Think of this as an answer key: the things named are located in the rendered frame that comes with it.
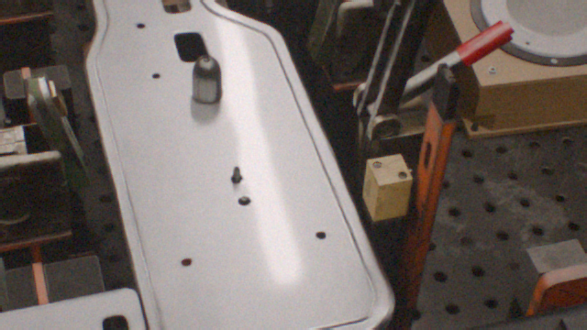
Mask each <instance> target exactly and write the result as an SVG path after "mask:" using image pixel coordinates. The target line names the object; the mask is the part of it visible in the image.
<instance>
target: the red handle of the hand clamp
mask: <svg viewBox="0 0 587 330"><path fill-rule="evenodd" d="M513 33H515V31H514V29H513V27H512V26H511V24H509V22H507V23H505V24H503V22H502V21H501V20H500V21H498V22H497V23H496V24H494V25H491V26H489V27H488V28H486V29H485V30H483V31H482V32H480V33H479V34H477V35H475V36H474V37H472V38H470V39H469V40H468V41H466V42H465V43H463V44H461V45H460V46H458V47H457V48H455V51H453V52H451V53H449V54H448V55H446V56H445V57H443V58H442V59H441V60H439V61H437V62H435V63H434V64H432V65H431V66H429V67H427V68H426V69H424V70H423V71H421V72H420V73H418V74H417V75H416V76H414V77H413V78H411V79H408V81H407V84H406V86H405V89H404V93H403V96H402V99H401V102H400V104H399V105H398V108H399V107H401V106H402V105H405V104H408V103H409V102H411V101H413V100H414V99H416V98H417V96H419V95H420V94H423V93H424V92H426V91H427V90H429V89H431V88H432V87H434V84H435V79H436V76H437V67H438V65H439V63H443V62H446V63H447V65H448V67H449V69H450V71H451V73H452V74H455V73H457V72H459V71H461V70H462V69H464V68H465V67H467V68H469V67H470V66H471V65H472V64H473V63H475V62H477V61H479V60H481V59H482V58H484V57H485V56H487V55H489V54H490V53H492V52H493V51H496V50H498V49H500V48H501V47H502V46H503V45H505V44H507V43H508V42H510V41H511V40H513V38H512V36H511V34H513ZM376 101H377V99H376V100H372V101H370V102H369V104H367V105H366V109H367V112H368V114H369V116H371V114H372V111H373V108H374V106H375V104H376ZM398 108H397V109H398Z"/></svg>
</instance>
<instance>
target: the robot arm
mask: <svg viewBox="0 0 587 330"><path fill-rule="evenodd" d="M481 10H482V15H483V17H484V20H485V22H486V23H487V25H489V26H491V25H494V24H496V23H497V22H498V21H500V20H501V21H502V22H503V24H505V23H507V22H509V24H511V26H512V27H513V29H514V31H515V33H513V34H511V36H512V38H513V40H511V41H510V42H508V44H510V45H512V46H514V47H516V48H518V49H520V50H524V51H527V52H530V53H534V54H537V55H541V56H547V57H553V58H568V57H576V56H581V55H582V54H586V53H587V0H481Z"/></svg>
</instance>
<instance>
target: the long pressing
mask: <svg viewBox="0 0 587 330"><path fill-rule="evenodd" d="M89 1H90V5H91V8H92V11H93V15H94V22H95V24H96V27H95V33H94V36H93V39H92V42H91V44H90V47H89V49H88V50H87V53H86V55H85V58H84V61H83V76H84V79H85V83H86V87H87V91H88V95H89V99H90V102H91V106H92V109H93V113H94V121H95V124H96V128H97V131H98V136H99V139H100V143H101V147H102V151H103V154H104V158H105V165H106V168H107V172H108V176H109V183H110V187H111V191H112V194H113V199H114V203H115V206H116V212H117V216H118V221H119V224H120V228H121V231H122V235H123V239H124V243H125V247H126V251H127V257H128V261H129V265H130V268H131V272H132V276H133V280H134V287H135V291H136V294H137V296H138V300H139V305H140V309H141V312H142V315H143V319H144V323H145V327H146V330H385V329H386V328H387V326H388V325H389V324H390V322H391V321H392V319H393V308H394V294H393V288H392V284H391V282H390V281H389V279H388V276H387V274H386V272H385V269H384V267H383V265H382V262H381V260H380V257H379V255H378V254H377V251H376V249H375V247H374V245H373V243H372V241H371V237H370V235H369V232H368V230H367V229H366V225H365V223H364V220H363V218H362V216H361V213H360V210H359V207H358V206H357V204H356V202H355V200H354V198H353V195H352V193H351V191H350V188H349V186H348V183H347V181H346V179H345V177H344V175H343V173H342V170H341V168H340V164H339V162H338V158H337V156H336V154H335V152H334V150H333V149H332V147H331V144H330V142H329V140H328V137H327V134H326V131H325V129H324V128H323V126H322V124H321V122H320V119H319V117H318V115H317V112H316V107H315V105H314V104H313V101H312V99H311V97H310V94H309V92H308V91H307V88H306V86H305V82H304V80H303V79H302V76H301V74H300V72H299V70H298V68H297V66H296V63H295V61H294V57H293V55H292V54H291V50H290V48H289V45H288V43H287V41H286V39H285V37H284V35H283V34H282V33H281V32H280V31H279V30H278V29H276V28H273V27H270V26H268V25H265V24H263V23H261V22H259V21H257V20H254V19H252V18H249V17H246V16H242V15H241V14H239V13H237V12H234V11H231V10H229V9H227V8H225V7H223V6H222V5H220V4H219V3H218V2H217V1H215V0H188V2H189V5H190V7H191V9H190V10H189V11H188V12H184V13H179V14H168V13H166V12H165V10H164V8H163V5H162V1H161V0H89ZM140 24H141V25H145V27H144V28H138V27H137V25H140ZM189 33H196V34H199V35H200V36H201V38H202V41H203V43H204V45H205V50H206V53H207V55H211V56H214V57H215V59H216V60H217V61H218V63H219V65H220V68H221V71H222V93H223V94H222V97H221V98H220V99H219V100H218V101H216V102H215V103H213V104H201V103H199V102H196V101H195V100H194V99H193V97H192V68H193V66H194V62H185V61H183V60H182V59H181V56H180V53H179V51H178V49H177V46H176V43H175V38H176V37H177V36H179V35H183V34H189ZM154 74H159V75H160V76H161V77H160V78H157V79H156V78H152V75H154ZM235 166H239V167H240V168H241V178H242V181H241V182H233V181H231V178H232V177H233V169H234V167H235ZM242 195H246V196H248V199H249V200H250V203H249V204H247V205H241V204H240V203H238V200H239V199H240V196H242ZM317 232H324V233H325V234H326V235H327V236H326V238H324V239H319V238H317V237H316V233H317ZM183 259H190V260H191V261H192V263H191V265H189V266H184V265H183V264H182V260H183Z"/></svg>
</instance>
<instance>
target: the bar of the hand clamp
mask: <svg viewBox="0 0 587 330"><path fill-rule="evenodd" d="M437 1H438V0H372V3H373V5H374V7H375V8H376V9H377V10H378V11H379V12H388V11H390V13H389V16H388V18H387V21H386V24H385V28H384V30H383V33H382V37H381V40H380V43H379V46H378V49H377V51H376V54H375V57H374V60H373V63H372V66H371V70H370V73H369V76H368V79H367V81H366V83H365V90H364V93H363V96H362V98H361V101H360V105H359V108H358V111H357V114H358V116H359V117H370V116H369V114H368V112H367V109H366V105H368V104H369V102H370V101H372V100H376V99H377V101H376V104H375V106H374V108H373V111H372V114H371V119H370V122H371V121H372V119H373V118H375V117H376V116H380V115H384V114H394V115H395V114H396V111H397V108H398V105H399V104H400V102H401V99H402V96H403V93H404V89H405V86H406V84H407V81H408V79H409V77H410V74H411V71H412V69H413V67H414V64H415V59H416V54H417V52H418V50H419V47H420V44H421V42H422V39H423V36H424V34H425V31H426V28H427V25H428V22H429V19H430V18H431V15H432V12H433V9H434V7H435V5H436V4H437ZM370 122H369V124H370ZM368 129H369V125H368V127H367V129H366V134H367V136H368Z"/></svg>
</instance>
